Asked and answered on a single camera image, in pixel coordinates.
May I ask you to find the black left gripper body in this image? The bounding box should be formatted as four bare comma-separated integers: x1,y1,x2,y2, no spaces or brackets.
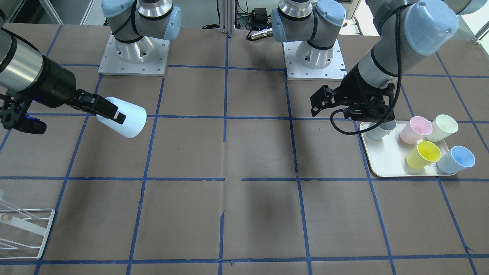
336,65,395,123

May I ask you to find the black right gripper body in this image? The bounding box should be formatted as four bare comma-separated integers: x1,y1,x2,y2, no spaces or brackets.
36,57,81,111

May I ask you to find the light blue plastic cup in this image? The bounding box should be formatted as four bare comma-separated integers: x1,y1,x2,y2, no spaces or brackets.
96,97,147,139

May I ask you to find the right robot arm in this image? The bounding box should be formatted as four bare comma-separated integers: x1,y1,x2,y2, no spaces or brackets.
1,0,182,133

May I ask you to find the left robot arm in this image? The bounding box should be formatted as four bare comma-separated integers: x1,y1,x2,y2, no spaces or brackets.
271,0,486,123

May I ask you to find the grey plastic cup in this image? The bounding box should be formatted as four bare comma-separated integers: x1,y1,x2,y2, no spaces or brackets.
365,120,397,140

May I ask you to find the pink plastic cup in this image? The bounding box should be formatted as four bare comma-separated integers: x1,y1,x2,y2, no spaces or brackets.
399,116,433,144

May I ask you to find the yellow plastic cup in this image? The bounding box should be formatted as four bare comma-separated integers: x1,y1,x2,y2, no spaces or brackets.
405,141,442,170

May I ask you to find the cream white plastic cup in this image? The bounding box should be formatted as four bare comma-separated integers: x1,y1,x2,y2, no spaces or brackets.
426,114,459,142

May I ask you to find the white plastic tray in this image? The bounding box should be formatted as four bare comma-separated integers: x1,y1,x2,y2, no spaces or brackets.
361,120,446,178

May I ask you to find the black camera cable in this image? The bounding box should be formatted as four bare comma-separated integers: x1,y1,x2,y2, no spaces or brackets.
330,8,403,136

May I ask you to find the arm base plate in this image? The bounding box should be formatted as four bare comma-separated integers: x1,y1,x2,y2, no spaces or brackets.
98,35,170,76
282,40,347,81

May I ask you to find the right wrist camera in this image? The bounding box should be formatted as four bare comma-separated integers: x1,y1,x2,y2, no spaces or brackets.
0,90,47,134

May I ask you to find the aluminium frame post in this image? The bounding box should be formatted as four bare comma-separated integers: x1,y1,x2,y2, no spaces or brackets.
218,0,237,37

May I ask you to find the white wire dish rack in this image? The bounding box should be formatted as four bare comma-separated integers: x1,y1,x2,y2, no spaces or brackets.
0,189,55,261

